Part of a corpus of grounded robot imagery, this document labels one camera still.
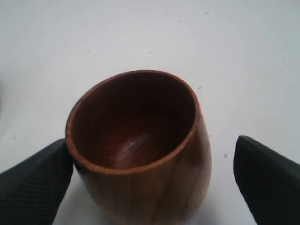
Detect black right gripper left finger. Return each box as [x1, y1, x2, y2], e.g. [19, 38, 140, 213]
[0, 139, 73, 225]

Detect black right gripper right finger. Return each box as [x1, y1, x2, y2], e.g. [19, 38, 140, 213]
[233, 135, 300, 225]

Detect brown wooden cup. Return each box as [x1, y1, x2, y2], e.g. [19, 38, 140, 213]
[65, 70, 212, 225]

